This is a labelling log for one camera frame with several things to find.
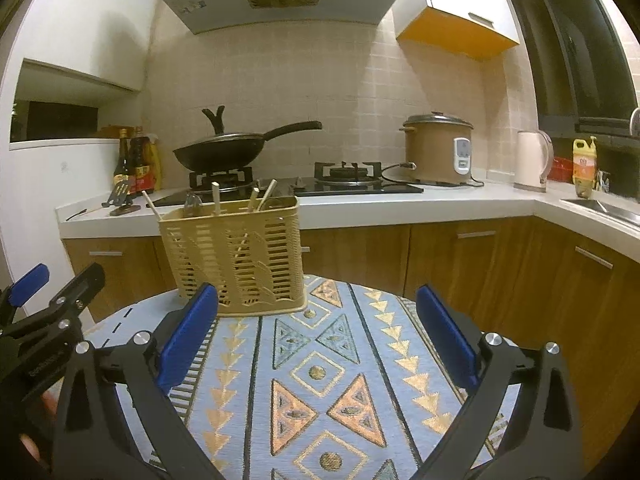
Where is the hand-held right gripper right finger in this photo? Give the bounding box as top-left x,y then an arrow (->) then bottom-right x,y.
415,283 -> 587,480

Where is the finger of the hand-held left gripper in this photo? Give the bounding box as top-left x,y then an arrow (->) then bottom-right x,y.
14,262 -> 107,343
0,263 -> 52,332

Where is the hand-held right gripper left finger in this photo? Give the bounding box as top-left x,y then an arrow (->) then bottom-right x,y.
50,283 -> 221,480

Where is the beige plastic utensil basket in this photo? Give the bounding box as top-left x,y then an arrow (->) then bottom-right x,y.
158,195 -> 308,317

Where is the slotted spatula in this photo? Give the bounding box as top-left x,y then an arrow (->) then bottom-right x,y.
102,182 -> 132,208

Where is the blue patterned tablecloth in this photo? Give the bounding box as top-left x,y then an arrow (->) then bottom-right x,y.
82,274 -> 531,480

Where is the red label sauce bottle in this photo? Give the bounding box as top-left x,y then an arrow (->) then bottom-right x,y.
129,127 -> 156,197

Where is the white kitchen countertop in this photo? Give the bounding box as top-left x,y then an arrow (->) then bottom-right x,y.
55,177 -> 640,256

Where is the black gas stove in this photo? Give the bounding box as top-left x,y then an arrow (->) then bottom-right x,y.
150,160 -> 425,207

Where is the brown rice cooker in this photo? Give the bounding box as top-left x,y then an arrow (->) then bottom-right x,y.
400,112 -> 475,186

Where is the black wok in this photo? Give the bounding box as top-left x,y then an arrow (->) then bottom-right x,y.
172,120 -> 323,173

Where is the white electric kettle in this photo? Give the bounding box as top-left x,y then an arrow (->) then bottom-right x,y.
514,130 -> 555,191

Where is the steel sink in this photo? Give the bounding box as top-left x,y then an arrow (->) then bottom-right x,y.
560,197 -> 640,227

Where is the red container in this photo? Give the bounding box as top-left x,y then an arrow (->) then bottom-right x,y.
550,157 -> 576,183

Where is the white shelf cabinet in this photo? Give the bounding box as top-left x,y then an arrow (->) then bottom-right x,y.
15,57 -> 146,96

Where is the yellow oil bottle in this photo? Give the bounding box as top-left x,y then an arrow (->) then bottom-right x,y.
572,136 -> 599,198

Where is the dark window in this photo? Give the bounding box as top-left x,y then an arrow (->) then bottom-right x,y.
505,0 -> 640,137

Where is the black power cable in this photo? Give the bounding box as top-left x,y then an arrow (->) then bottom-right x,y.
382,161 -> 486,189

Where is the black forked utensil handle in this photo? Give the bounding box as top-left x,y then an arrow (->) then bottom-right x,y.
201,105 -> 226,136

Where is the white wall cabinet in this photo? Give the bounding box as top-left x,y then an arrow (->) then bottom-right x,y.
395,0 -> 521,61

